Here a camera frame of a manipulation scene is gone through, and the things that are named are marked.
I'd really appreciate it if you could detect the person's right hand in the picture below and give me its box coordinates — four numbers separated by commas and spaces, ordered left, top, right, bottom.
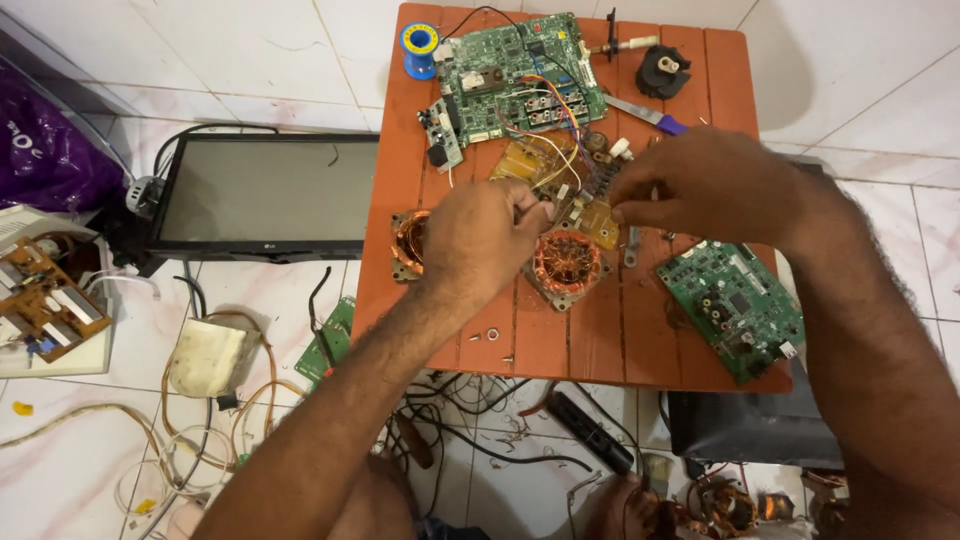
607, 125, 807, 252

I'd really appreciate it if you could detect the person's left hand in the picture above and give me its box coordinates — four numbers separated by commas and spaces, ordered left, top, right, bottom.
420, 177, 557, 303

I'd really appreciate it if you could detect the yellow-brown circuit board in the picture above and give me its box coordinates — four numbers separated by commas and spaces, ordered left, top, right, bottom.
489, 131, 627, 251

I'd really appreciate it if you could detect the copper motor stator winding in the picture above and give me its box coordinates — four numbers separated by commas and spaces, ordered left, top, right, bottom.
525, 228, 612, 312

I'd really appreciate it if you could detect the small grey-green circuit board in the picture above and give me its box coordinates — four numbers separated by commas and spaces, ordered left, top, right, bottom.
417, 97, 466, 174

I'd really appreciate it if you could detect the black plastic motor part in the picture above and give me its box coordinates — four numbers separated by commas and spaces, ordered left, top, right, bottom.
636, 44, 693, 101

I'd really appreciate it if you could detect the large green circuit board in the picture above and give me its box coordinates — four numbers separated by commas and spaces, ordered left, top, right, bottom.
435, 12, 609, 149

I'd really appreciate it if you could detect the orange wooden table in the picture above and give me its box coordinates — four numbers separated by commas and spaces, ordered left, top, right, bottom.
351, 3, 794, 395

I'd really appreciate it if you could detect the green circuit board with ports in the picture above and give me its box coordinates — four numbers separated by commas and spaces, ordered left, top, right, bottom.
656, 240, 806, 386

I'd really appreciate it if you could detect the black remote control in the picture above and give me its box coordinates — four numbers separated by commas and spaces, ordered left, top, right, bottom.
545, 390, 636, 476

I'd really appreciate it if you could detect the small green board strip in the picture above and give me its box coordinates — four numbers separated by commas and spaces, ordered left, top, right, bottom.
294, 295, 357, 385

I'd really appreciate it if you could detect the black device casing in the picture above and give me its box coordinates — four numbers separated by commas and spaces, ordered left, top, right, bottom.
666, 358, 845, 472

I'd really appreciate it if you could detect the black flat monitor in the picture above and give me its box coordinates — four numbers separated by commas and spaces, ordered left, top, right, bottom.
135, 132, 381, 277

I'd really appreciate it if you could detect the copper motor windings pile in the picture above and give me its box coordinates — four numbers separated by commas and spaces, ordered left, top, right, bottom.
660, 472, 852, 540

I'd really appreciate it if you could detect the person's knee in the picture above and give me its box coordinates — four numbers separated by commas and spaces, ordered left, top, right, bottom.
324, 450, 421, 540

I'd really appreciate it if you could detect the dirty white power box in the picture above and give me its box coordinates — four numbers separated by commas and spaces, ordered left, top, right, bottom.
168, 316, 262, 399

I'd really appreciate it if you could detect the grey round fan motor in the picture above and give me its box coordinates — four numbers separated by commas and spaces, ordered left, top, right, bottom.
124, 175, 168, 219

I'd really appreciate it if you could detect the purple plastic bag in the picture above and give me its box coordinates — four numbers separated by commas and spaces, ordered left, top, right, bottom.
0, 63, 125, 213

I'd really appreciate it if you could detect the brown power supply board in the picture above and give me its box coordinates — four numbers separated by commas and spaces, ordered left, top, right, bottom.
0, 237, 114, 365

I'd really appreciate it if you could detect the white plastic tray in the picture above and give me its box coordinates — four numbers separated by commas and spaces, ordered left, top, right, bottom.
0, 204, 115, 379

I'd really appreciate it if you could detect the purple-handled knife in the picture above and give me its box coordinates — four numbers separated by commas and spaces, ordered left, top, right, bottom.
603, 93, 690, 137

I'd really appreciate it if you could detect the copper coil on metal frame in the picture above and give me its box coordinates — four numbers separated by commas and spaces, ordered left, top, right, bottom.
390, 209, 434, 284

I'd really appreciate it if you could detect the black tool with cream handle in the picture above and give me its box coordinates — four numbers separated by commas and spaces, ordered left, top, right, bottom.
588, 7, 660, 63

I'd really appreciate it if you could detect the blue solder wire spool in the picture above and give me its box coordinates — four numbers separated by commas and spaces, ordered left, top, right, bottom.
399, 21, 441, 81

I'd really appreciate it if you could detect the tangle of black cables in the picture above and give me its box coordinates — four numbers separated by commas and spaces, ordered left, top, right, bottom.
382, 371, 601, 519

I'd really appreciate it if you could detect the coil of white-orange wires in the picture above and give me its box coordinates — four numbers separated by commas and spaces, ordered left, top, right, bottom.
0, 311, 309, 540

